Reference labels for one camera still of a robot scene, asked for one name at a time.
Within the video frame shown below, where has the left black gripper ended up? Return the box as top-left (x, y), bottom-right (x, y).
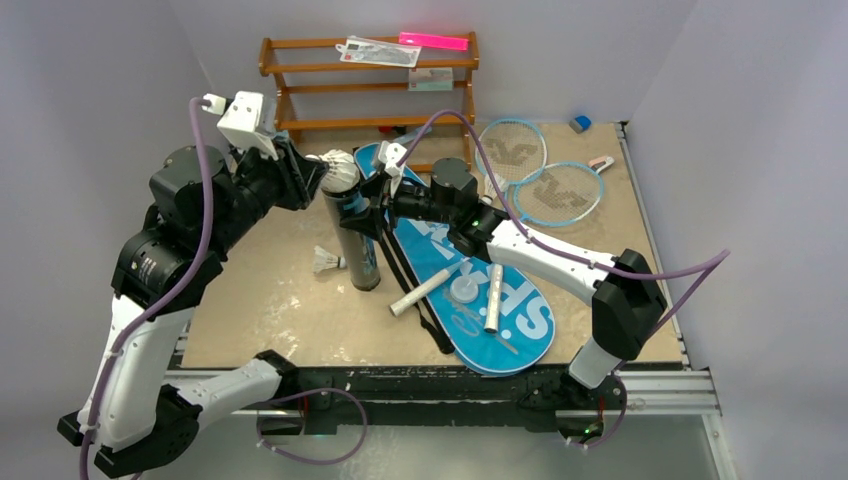
top-left (205, 132), bottom-right (326, 255)

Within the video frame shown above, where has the black shuttlecock tube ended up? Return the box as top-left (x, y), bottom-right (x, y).
top-left (322, 184), bottom-right (381, 291)

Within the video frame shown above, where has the white shuttlecock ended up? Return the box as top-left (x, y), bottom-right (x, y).
top-left (318, 149), bottom-right (360, 193)
top-left (481, 174), bottom-right (509, 205)
top-left (312, 245), bottom-right (347, 275)

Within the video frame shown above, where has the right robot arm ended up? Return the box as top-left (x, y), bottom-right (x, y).
top-left (340, 158), bottom-right (668, 407)

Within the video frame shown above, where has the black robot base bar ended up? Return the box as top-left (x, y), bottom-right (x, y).
top-left (259, 364), bottom-right (626, 439)

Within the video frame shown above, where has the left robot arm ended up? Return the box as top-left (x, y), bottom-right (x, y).
top-left (57, 140), bottom-right (329, 479)

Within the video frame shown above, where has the far blue badminton racket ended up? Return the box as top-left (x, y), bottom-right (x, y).
top-left (475, 118), bottom-right (548, 194)

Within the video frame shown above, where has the red and black small object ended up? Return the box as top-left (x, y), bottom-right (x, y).
top-left (377, 125), bottom-right (408, 135)

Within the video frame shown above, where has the clear packaged item on shelf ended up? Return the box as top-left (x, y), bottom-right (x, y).
top-left (335, 36), bottom-right (422, 69)

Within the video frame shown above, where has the wooden three-tier shelf rack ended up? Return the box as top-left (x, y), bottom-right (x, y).
top-left (258, 31), bottom-right (480, 140)

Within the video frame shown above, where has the small white box on shelf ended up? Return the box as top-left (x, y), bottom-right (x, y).
top-left (407, 67), bottom-right (454, 92)

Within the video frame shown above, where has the blue racket bag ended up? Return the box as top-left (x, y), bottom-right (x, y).
top-left (352, 141), bottom-right (557, 378)

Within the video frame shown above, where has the pink fluorescent ruler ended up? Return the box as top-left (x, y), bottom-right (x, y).
top-left (398, 32), bottom-right (470, 51)

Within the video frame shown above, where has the blue and grey eraser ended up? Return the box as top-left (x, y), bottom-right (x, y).
top-left (569, 115), bottom-right (592, 134)

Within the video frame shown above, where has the pink and white clip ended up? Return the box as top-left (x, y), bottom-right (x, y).
top-left (587, 156), bottom-right (615, 175)

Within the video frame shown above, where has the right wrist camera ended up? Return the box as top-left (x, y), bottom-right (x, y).
top-left (371, 141), bottom-right (407, 178)

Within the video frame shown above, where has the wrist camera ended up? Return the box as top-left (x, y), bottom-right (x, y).
top-left (371, 141), bottom-right (407, 178)
top-left (202, 91), bottom-right (279, 160)

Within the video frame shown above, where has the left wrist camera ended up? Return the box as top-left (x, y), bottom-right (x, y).
top-left (202, 91), bottom-right (279, 160)

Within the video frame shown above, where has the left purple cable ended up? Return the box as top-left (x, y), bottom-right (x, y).
top-left (78, 97), bottom-right (370, 480)

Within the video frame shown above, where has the purple cable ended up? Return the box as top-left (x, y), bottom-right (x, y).
top-left (397, 109), bottom-right (731, 452)
top-left (78, 97), bottom-right (370, 480)

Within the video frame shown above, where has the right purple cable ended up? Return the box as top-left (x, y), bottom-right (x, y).
top-left (397, 109), bottom-right (731, 452)

